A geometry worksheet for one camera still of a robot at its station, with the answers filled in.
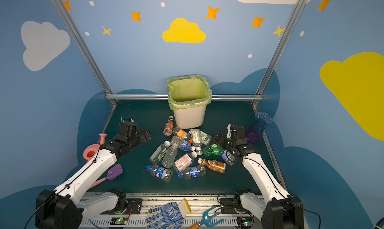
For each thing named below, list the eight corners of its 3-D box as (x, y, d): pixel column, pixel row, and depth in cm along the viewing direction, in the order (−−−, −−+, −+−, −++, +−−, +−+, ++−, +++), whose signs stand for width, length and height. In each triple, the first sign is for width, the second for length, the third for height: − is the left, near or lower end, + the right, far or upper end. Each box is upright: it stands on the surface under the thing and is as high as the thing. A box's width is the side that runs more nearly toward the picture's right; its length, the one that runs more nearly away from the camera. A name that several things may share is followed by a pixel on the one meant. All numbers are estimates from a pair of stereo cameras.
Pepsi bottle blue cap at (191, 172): (178, 181, 82) (178, 178, 80) (177, 171, 86) (177, 169, 83) (206, 175, 85) (207, 173, 82) (204, 166, 88) (204, 164, 85)
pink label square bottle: (180, 173, 85) (179, 171, 83) (173, 165, 88) (173, 163, 86) (199, 157, 91) (199, 156, 89) (193, 150, 94) (193, 148, 92)
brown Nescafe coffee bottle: (163, 136, 101) (163, 133, 98) (166, 119, 111) (165, 116, 108) (172, 136, 101) (171, 133, 98) (174, 119, 111) (173, 116, 108)
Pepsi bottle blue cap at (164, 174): (145, 173, 85) (143, 170, 82) (150, 164, 89) (148, 161, 86) (170, 182, 82) (169, 180, 79) (174, 172, 85) (174, 170, 82)
